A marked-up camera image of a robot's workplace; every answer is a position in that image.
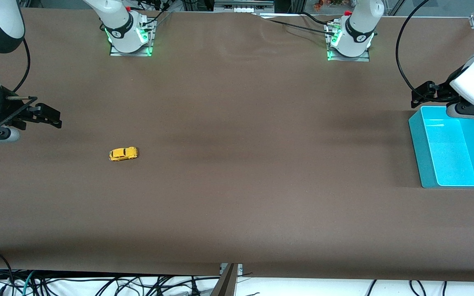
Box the yellow beetle toy car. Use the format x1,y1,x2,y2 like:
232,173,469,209
109,146,139,162

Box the teal plastic bin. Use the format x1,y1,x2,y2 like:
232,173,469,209
409,106,474,189

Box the grey power strip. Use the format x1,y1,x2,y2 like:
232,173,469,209
214,0,275,14

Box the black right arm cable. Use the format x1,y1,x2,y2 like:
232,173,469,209
13,38,31,93

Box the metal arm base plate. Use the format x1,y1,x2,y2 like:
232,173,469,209
109,18,154,57
327,49,370,62

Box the black cable on table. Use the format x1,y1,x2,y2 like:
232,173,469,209
251,12,338,37

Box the teal cable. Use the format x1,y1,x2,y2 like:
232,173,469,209
22,271,36,296

